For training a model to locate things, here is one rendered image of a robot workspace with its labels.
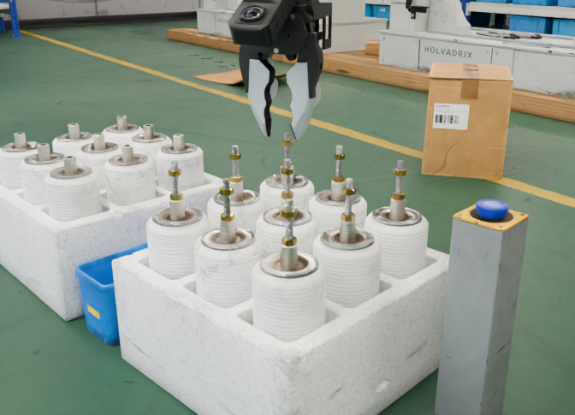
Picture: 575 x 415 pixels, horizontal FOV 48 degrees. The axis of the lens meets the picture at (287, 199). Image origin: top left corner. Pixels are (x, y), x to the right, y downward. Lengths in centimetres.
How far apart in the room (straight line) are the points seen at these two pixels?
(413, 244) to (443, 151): 106
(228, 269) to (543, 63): 233
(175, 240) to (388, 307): 32
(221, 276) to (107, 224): 39
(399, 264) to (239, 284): 25
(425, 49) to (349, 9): 91
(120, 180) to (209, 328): 48
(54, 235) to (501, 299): 74
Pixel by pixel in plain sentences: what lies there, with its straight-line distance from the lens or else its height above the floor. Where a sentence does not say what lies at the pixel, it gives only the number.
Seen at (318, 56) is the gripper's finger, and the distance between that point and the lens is 72.
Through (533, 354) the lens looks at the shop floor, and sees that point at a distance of 118.
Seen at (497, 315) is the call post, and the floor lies 19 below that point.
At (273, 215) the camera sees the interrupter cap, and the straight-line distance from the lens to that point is 99.
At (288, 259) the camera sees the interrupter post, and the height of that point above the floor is 26.
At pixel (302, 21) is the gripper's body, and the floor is 56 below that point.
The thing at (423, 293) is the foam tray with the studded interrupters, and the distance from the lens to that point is 97.
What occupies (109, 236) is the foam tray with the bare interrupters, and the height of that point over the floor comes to 14.
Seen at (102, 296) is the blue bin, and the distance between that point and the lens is 112.
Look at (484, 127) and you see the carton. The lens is 200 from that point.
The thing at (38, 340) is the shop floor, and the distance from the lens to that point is 122.
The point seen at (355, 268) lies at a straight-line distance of 88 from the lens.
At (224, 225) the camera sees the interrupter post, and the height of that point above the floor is 28.
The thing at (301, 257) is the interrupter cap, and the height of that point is 25.
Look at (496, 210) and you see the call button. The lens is 84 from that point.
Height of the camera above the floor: 62
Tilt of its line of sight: 20 degrees down
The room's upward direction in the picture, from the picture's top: straight up
